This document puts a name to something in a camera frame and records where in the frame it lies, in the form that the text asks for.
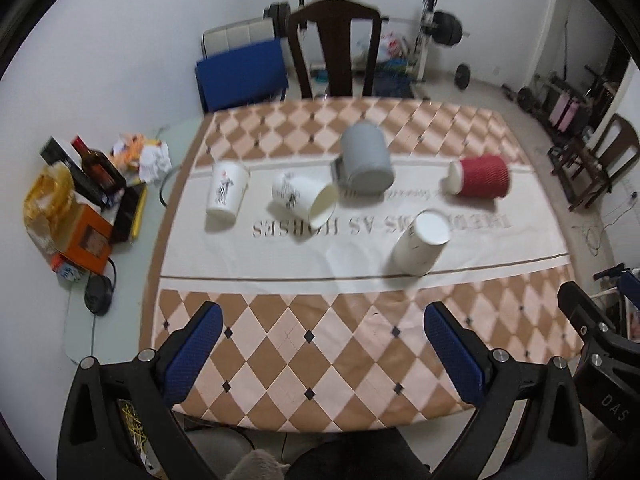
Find blue black cart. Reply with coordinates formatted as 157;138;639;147
593;262;640;341

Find crumpled white paper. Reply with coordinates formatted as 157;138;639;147
137;140;172;184

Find white cup with figure print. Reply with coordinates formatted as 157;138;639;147
205;160;250;227

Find blue folding chair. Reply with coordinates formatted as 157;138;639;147
195;37;290;114

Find yellow plastic bag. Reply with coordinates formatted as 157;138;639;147
23;162;77;257

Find grey fuzzy cloth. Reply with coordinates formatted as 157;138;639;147
223;449;292;480

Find blue white small packet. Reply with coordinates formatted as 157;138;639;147
51;255;87;284

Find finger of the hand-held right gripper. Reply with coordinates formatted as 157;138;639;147
557;281;640;432

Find orange box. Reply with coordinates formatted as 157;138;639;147
51;203;114;274

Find brown checkered tablecloth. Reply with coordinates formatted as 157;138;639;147
139;96;584;434

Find red ribbed paper cup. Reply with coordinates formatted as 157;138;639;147
446;154;511;198

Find white red plastic bag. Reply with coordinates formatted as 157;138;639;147
381;31;410;62

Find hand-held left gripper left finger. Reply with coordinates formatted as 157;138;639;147
57;301;224;480

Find white weight rack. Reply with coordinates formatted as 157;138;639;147
407;0;442;84

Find white cushioned chair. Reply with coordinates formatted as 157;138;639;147
201;17;277;61

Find grey cup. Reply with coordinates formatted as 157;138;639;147
334;121;395;194

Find dark wooden side chair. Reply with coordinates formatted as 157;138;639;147
547;113;640;212

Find orange snack wrappers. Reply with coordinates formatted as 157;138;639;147
109;132;150;170

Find pink suitcase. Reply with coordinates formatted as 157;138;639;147
549;94;582;135

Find dark liquor bottle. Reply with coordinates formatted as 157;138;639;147
71;135;127;195

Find long barbell with black plates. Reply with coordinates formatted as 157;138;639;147
263;2;472;47

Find plain white paper cup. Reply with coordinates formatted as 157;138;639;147
391;210;451;277

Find black carton box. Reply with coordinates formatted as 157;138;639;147
40;136;108;206

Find black round device with cable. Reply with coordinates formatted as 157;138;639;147
83;257;117;317

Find yellow cable bundle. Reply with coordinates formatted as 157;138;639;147
117;399;152;461

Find white cup with dark print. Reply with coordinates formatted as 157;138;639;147
271;171;341;229

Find black tray with yellow edge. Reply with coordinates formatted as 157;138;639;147
110;182;149;246

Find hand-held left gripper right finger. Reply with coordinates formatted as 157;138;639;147
424;301;589;480

